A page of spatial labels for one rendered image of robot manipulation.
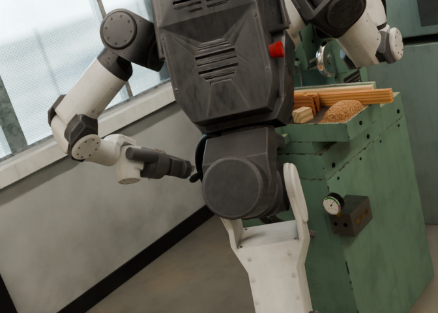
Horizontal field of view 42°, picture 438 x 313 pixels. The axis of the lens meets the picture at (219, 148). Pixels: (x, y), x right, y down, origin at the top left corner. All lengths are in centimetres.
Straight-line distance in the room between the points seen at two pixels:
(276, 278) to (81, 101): 59
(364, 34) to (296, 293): 58
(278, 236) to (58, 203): 179
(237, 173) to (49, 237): 195
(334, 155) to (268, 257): 69
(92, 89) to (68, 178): 159
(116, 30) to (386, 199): 124
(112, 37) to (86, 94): 15
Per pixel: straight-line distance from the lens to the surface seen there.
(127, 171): 160
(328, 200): 176
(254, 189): 100
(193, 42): 111
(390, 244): 220
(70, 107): 136
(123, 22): 127
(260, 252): 122
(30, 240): 282
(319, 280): 205
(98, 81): 133
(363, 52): 137
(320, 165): 180
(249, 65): 108
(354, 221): 181
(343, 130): 170
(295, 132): 179
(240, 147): 108
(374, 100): 180
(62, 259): 293
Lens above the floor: 141
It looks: 17 degrees down
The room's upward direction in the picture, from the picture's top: 16 degrees counter-clockwise
